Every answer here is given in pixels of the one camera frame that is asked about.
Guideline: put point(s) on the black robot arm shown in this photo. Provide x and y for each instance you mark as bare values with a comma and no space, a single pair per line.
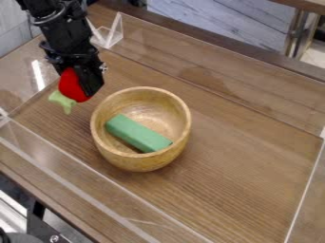
62,20

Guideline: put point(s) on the wooden bowl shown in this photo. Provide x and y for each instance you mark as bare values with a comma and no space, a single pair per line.
161,111

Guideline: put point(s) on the green rectangular block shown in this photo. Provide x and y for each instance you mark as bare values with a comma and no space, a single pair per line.
137,135

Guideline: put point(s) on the red plush fruit green leaf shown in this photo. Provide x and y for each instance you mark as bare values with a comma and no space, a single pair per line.
69,94

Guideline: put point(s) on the black table frame bracket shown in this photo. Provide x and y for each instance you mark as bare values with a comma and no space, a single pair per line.
38,228

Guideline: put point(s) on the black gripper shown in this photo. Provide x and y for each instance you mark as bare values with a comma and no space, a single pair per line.
63,25

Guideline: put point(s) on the metal table leg background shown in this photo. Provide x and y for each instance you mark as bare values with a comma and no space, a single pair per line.
301,32

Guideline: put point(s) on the clear acrylic corner bracket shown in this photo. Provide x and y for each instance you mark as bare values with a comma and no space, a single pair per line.
106,37

